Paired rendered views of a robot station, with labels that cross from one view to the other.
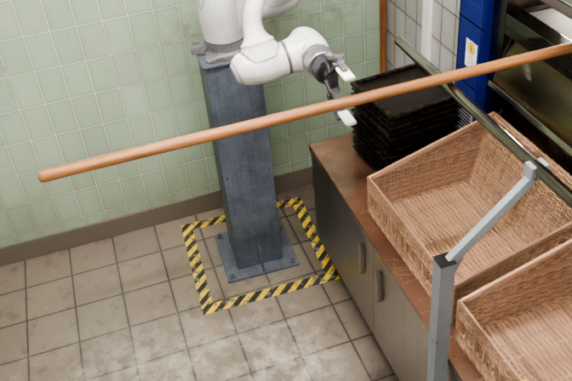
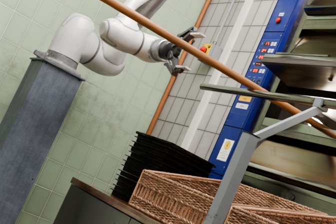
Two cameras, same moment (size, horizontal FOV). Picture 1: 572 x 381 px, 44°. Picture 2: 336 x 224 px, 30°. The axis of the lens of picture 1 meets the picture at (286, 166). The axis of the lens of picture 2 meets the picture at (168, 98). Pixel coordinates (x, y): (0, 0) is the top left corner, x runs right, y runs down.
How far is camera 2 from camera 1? 1.64 m
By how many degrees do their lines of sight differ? 46
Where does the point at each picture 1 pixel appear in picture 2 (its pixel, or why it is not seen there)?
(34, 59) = not seen: outside the picture
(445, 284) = (246, 153)
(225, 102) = (39, 96)
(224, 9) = (80, 32)
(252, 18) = (131, 5)
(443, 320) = (229, 192)
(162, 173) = not seen: outside the picture
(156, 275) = not seen: outside the picture
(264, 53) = (131, 24)
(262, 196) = (11, 201)
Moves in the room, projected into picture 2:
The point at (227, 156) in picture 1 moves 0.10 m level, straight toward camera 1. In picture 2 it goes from (11, 143) to (15, 145)
